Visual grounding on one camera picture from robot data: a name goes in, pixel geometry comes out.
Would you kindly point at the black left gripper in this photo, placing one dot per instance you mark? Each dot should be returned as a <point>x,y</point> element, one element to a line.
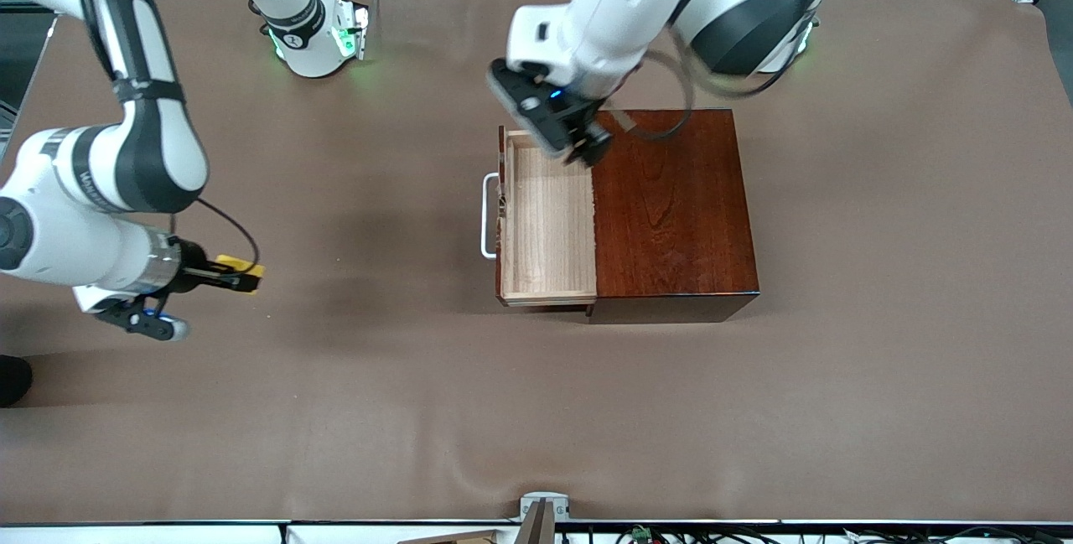
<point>596,140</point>

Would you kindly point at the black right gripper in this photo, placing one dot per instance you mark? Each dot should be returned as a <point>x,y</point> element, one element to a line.
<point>192,267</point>

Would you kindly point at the yellow block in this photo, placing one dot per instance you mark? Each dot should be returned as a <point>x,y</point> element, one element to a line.
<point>256,280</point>

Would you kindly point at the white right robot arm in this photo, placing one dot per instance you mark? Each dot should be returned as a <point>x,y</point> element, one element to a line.
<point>63,242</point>

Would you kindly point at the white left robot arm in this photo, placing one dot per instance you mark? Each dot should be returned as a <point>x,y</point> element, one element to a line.
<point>603,7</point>

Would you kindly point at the dark red-brown wooden cabinet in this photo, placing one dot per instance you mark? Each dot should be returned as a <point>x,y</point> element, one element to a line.
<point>671,209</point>

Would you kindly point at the brown table mat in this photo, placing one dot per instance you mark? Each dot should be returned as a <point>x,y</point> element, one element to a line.
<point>335,410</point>

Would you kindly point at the black rounded object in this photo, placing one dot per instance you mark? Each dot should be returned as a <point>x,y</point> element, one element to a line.
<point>12,380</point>

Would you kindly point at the brown wooden board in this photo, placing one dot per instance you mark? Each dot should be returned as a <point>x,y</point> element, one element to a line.
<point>457,538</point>

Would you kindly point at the grey metal clamp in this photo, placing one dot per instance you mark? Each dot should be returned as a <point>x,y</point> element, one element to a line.
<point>545,495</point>

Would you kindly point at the brown upright pole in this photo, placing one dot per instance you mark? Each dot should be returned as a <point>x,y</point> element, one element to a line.
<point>539,527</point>

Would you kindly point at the green plug connector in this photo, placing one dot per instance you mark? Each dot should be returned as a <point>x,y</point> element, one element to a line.
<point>640,534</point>

